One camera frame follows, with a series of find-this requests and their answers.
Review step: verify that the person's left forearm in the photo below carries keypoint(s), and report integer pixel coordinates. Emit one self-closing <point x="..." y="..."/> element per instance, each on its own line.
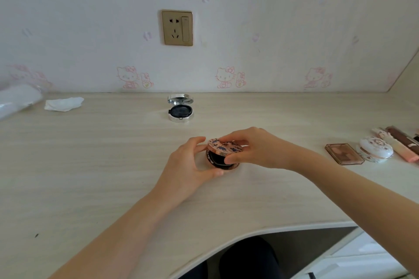
<point x="114" y="239"/>

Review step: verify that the white round blush compact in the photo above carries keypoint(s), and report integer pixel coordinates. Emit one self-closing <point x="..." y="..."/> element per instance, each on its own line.
<point x="375" y="148"/>

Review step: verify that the pink cat lip tube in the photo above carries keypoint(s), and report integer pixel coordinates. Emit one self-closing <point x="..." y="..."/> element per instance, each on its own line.
<point x="397" y="148"/>

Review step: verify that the light wooden side panel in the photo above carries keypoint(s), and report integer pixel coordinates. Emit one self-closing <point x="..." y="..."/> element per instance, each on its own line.
<point x="406" y="79"/>

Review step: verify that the silver round cushion compact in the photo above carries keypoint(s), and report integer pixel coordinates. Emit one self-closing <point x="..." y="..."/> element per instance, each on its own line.
<point x="180" y="112"/>

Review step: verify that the clear plastic wrapped roll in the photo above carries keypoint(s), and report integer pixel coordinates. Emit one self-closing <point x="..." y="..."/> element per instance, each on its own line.
<point x="18" y="100"/>

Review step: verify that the person's right forearm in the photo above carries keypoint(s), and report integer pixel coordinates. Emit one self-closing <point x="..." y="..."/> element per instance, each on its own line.
<point x="366" y="197"/>

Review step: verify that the gold wall socket plate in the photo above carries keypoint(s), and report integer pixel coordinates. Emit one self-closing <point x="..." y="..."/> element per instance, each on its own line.
<point x="176" y="28"/>

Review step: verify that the brown eyeshadow quad palette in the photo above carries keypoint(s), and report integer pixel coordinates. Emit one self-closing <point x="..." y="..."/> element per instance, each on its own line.
<point x="343" y="154"/>

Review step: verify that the rose gold brown lipstick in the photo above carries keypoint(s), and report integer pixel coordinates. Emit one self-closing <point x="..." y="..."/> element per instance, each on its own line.
<point x="404" y="139"/>

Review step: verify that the person's right hand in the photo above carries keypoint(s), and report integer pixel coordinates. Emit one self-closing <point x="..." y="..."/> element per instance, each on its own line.
<point x="271" y="151"/>

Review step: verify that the person's left hand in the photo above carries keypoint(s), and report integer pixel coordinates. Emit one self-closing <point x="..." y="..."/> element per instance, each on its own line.
<point x="181" y="174"/>

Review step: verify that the rose gold floral compact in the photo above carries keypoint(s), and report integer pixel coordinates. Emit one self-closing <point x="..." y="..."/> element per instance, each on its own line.
<point x="217" y="146"/>

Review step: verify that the crumpled white tissue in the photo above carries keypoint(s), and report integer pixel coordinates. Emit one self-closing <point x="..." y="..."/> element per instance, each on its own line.
<point x="63" y="104"/>

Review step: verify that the person's black trousers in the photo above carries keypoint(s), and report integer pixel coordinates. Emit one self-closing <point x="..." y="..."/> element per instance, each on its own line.
<point x="248" y="260"/>

